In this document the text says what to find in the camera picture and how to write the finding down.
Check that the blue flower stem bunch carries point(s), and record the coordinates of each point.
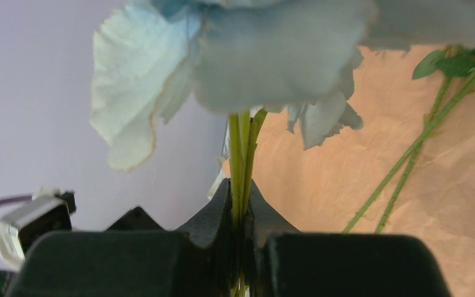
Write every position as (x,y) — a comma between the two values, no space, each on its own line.
(246,59)

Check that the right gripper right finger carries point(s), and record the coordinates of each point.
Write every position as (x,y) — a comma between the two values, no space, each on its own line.
(261,221)

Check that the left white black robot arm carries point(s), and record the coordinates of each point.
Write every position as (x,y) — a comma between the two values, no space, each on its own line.
(135,219)

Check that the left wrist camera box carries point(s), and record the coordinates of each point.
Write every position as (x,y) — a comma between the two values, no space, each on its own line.
(46,211)

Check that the cream white rose stem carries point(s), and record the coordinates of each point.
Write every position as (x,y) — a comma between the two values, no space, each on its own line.
(457,65)

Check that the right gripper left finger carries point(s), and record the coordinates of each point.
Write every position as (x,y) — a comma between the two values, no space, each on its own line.
(210,230)

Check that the peach wrapping paper sheet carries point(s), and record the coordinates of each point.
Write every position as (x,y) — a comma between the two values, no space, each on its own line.
(322,188)

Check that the cream ribbon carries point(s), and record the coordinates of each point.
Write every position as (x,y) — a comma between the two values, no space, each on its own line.
(219,178)

